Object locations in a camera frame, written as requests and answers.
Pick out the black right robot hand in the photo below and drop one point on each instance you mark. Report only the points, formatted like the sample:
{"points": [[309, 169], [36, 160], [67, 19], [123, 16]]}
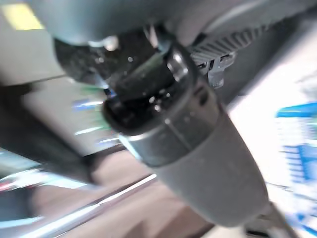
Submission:
{"points": [[205, 173]]}

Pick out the blue plastic shopping basket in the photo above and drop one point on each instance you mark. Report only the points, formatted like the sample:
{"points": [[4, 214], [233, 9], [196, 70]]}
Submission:
{"points": [[302, 158]]}

